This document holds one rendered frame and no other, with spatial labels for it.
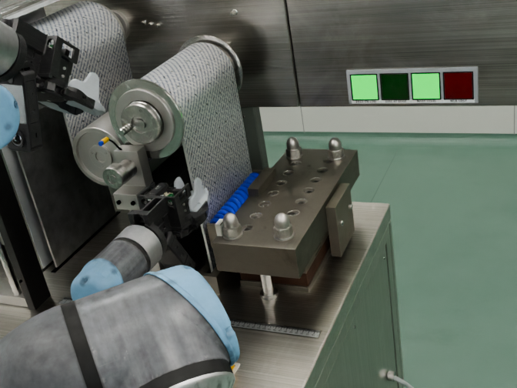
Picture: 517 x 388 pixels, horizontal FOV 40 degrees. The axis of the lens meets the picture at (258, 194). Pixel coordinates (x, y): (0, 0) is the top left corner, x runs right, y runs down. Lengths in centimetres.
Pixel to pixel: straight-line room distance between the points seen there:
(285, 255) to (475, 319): 156
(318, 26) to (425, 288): 163
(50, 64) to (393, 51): 66
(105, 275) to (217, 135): 43
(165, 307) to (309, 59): 85
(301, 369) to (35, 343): 56
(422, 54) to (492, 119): 258
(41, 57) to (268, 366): 59
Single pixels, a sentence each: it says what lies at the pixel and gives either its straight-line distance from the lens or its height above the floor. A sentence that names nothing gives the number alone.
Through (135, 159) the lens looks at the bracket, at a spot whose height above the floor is 119.
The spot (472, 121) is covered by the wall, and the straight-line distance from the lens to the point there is 396.
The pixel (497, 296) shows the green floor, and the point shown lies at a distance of 281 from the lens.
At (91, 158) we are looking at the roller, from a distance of 135.
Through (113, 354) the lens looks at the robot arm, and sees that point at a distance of 68.
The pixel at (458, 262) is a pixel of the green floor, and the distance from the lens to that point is 299.
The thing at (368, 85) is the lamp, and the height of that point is 119.
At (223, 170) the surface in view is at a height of 109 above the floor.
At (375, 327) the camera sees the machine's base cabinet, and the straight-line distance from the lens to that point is 153.
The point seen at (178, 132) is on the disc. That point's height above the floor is 123.
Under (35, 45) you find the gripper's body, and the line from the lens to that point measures 104.
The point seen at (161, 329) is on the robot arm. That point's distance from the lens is 68.
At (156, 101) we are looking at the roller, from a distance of 121.
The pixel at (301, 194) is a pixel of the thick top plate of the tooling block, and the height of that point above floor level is 103.
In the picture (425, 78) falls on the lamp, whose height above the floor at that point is 120.
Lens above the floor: 165
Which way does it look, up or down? 27 degrees down
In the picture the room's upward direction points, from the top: 10 degrees counter-clockwise
